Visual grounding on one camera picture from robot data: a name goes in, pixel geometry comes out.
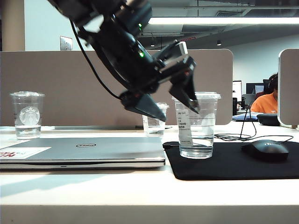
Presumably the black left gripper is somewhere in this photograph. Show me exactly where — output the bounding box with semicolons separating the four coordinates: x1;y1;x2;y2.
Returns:
120;44;200;122

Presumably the clear cup with white label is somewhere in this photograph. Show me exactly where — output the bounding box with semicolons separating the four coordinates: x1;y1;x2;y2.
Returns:
172;91;222;159

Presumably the small clear plastic cup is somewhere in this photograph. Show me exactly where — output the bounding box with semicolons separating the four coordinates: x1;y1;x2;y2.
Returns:
142;102;169;137

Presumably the silver Dell laptop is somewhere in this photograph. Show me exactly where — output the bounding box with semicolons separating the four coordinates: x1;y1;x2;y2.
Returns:
0;136;166;170

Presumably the tall clear Starbucks logo cup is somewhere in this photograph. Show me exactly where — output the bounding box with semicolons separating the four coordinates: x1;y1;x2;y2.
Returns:
9;91;45;140

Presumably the white red laptop sticker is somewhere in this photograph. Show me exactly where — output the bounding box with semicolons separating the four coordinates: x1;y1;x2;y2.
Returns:
0;147;51;157

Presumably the white background monitor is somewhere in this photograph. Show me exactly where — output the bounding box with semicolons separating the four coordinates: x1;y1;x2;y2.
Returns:
233;80;242;101

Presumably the blue checked cloth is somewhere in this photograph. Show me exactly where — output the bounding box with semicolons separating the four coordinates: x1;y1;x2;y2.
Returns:
233;113;259;122

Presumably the dark background monitor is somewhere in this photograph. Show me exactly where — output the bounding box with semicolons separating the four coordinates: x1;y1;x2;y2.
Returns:
246;83;264;95

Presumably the long ceiling light strip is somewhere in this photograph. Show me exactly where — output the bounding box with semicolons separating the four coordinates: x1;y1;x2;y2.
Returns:
147;16;299;25

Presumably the black mouse pad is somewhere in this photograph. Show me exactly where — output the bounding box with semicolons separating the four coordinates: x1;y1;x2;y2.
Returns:
163;140;299;181

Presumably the person in orange shirt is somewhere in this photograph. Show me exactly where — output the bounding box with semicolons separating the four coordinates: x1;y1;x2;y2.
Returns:
249;72;279;114

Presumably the black soft pouch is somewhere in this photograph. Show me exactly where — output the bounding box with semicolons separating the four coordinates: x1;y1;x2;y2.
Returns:
256;112;280;126

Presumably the brown desk partition panel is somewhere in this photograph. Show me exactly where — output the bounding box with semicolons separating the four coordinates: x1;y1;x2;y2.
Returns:
0;49;234;126

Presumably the black computer mouse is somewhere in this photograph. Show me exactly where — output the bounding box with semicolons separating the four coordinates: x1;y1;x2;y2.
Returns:
241;139;290;161

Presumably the white-edged brown partition panel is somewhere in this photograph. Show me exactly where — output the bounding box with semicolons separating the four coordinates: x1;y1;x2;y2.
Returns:
277;48;299;128

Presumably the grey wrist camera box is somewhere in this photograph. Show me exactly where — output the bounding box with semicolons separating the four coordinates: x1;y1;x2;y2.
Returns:
174;41;189;56

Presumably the thin black mouse cable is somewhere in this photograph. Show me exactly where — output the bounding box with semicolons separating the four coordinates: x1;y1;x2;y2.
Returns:
214;107;294;143

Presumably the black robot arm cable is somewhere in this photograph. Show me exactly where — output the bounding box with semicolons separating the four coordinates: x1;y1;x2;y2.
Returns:
69;20;123;100

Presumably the grey desk cable tray lid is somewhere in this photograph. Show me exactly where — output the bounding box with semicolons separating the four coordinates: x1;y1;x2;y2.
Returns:
54;125;172;130

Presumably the silver wall switch plate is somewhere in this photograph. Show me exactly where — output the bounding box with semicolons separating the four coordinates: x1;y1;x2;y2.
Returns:
60;35;73;51

